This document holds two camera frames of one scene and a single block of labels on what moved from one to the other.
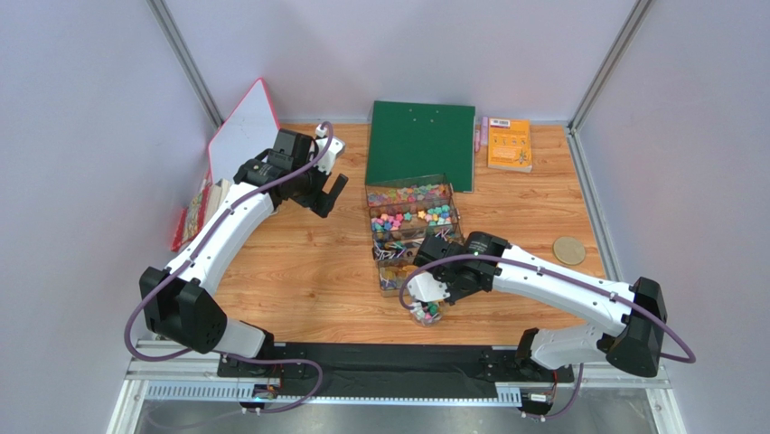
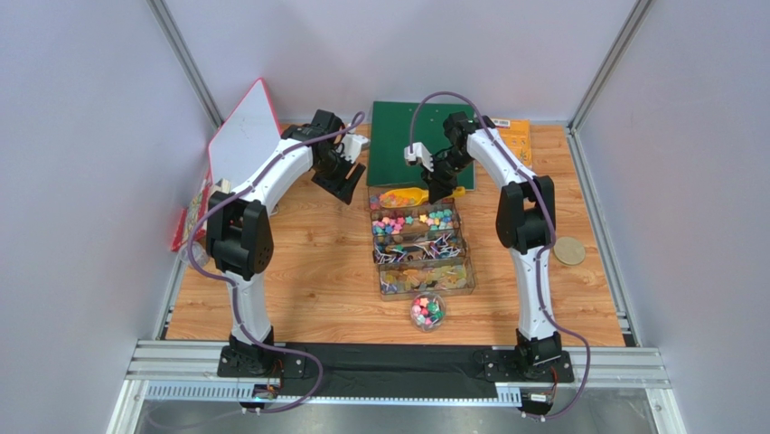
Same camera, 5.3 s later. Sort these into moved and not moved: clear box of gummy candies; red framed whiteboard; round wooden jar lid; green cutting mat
Moved: clear box of gummy candies
Not moved: green cutting mat; red framed whiteboard; round wooden jar lid
